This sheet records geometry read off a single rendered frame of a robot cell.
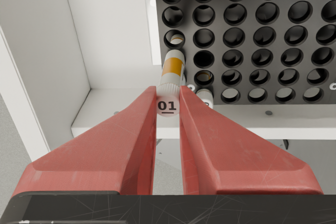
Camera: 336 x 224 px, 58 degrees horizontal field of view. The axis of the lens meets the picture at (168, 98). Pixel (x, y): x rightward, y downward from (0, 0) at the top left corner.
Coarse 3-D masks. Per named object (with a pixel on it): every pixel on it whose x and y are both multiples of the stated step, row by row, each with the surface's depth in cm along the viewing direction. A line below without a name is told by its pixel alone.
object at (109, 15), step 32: (96, 0) 24; (128, 0) 24; (96, 32) 26; (128, 32) 26; (96, 64) 28; (128, 64) 27; (96, 96) 28; (128, 96) 28; (224, 96) 27; (256, 96) 26; (160, 128) 24; (256, 128) 23; (288, 128) 23; (320, 128) 22
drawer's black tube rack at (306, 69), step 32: (192, 0) 17; (224, 0) 17; (256, 0) 17; (288, 0) 17; (320, 0) 17; (192, 32) 18; (224, 32) 18; (256, 32) 22; (288, 32) 21; (320, 32) 21; (192, 64) 20; (224, 64) 19; (256, 64) 19; (288, 64) 19; (320, 64) 19; (288, 96) 21; (320, 96) 20
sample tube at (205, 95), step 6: (198, 72) 23; (204, 72) 23; (198, 78) 22; (204, 78) 22; (198, 90) 21; (204, 90) 20; (198, 96) 20; (204, 96) 20; (210, 96) 20; (204, 102) 20; (210, 102) 20
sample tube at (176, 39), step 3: (174, 36) 21; (177, 36) 21; (180, 36) 21; (171, 39) 21; (174, 39) 21; (177, 39) 21; (180, 39) 21; (171, 42) 21; (174, 42) 20; (177, 42) 20
